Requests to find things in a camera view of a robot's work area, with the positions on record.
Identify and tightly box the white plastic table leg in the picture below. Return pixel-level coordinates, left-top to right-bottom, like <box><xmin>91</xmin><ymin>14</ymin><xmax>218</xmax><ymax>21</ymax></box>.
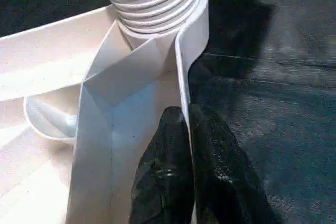
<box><xmin>98</xmin><ymin>0</ymin><xmax>205</xmax><ymax>36</ymax></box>

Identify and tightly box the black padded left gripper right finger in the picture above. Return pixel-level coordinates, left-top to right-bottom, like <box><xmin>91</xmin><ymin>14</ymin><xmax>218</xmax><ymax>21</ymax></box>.
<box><xmin>188</xmin><ymin>104</ymin><xmax>270</xmax><ymax>224</ymax></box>

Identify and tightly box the black work mat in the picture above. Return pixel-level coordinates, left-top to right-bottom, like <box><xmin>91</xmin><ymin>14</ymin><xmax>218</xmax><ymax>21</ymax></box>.
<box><xmin>0</xmin><ymin>0</ymin><xmax>336</xmax><ymax>224</ymax></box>

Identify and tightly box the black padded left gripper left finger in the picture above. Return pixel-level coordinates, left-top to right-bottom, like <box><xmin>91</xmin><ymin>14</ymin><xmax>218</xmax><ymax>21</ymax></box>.
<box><xmin>130</xmin><ymin>105</ymin><xmax>197</xmax><ymax>224</ymax></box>

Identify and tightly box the white plastic table top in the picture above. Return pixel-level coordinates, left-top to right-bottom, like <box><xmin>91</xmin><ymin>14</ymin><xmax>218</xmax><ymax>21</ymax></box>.
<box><xmin>0</xmin><ymin>0</ymin><xmax>211</xmax><ymax>224</ymax></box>

